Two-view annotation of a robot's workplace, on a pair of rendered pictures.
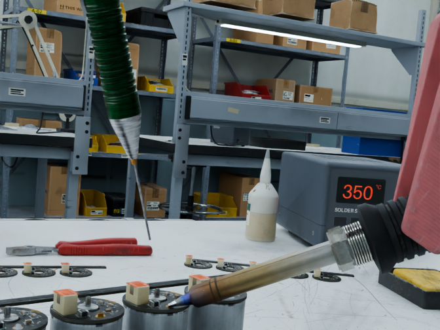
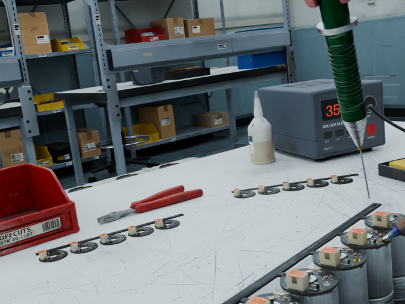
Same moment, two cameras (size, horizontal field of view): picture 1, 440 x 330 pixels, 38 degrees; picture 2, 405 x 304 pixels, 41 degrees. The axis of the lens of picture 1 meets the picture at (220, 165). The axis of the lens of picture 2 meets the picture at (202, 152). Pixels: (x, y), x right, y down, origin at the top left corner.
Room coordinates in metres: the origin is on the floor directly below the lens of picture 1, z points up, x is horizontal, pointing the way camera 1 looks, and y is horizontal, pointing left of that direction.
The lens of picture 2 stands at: (-0.01, 0.13, 0.92)
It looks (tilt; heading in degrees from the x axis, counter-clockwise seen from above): 11 degrees down; 352
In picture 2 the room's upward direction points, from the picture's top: 7 degrees counter-clockwise
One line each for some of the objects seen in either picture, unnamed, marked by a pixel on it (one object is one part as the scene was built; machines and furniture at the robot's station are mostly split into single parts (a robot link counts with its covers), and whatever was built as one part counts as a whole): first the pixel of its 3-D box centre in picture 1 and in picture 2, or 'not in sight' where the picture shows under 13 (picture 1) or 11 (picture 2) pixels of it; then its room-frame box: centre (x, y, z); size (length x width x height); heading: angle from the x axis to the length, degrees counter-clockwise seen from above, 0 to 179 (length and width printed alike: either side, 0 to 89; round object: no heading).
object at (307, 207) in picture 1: (345, 201); (318, 117); (0.72, -0.15, 0.80); 0.15 x 0.12 x 0.10; 12
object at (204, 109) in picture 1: (308, 120); (208, 49); (3.09, -0.41, 0.90); 1.30 x 0.06 x 0.12; 117
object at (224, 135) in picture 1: (230, 135); (147, 75); (3.07, -0.04, 0.80); 0.15 x 0.12 x 0.10; 47
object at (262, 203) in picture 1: (264, 194); (259, 126); (0.70, -0.05, 0.80); 0.03 x 0.03 x 0.10
